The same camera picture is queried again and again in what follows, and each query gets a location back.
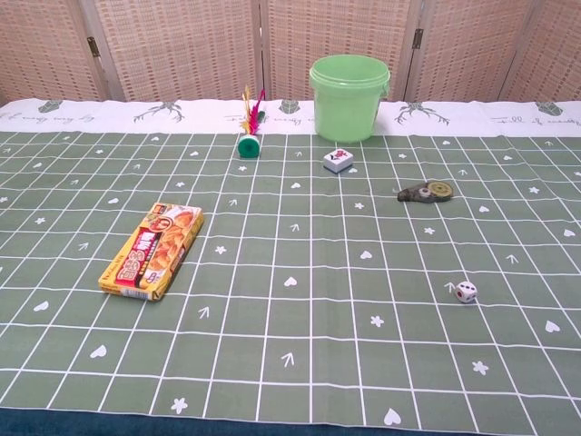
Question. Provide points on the white die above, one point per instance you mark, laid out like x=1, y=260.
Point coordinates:
x=465, y=292

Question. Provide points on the green grid tablecloth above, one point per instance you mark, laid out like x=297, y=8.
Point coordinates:
x=290, y=281

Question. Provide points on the white mahjong tile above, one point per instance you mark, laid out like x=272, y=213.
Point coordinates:
x=338, y=160

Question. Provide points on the feather shuttlecock with green base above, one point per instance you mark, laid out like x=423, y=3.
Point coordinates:
x=249, y=146

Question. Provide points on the green plastic bucket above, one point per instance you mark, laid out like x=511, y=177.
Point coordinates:
x=347, y=104

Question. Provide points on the yellow curry box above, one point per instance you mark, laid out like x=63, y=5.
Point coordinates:
x=154, y=252

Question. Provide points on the dark correction tape dispenser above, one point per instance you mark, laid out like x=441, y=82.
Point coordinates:
x=429, y=192

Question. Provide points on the woven folding screen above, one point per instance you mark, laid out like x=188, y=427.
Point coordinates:
x=181, y=45

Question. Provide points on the brass screen hinge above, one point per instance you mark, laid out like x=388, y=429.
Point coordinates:
x=417, y=37
x=94, y=46

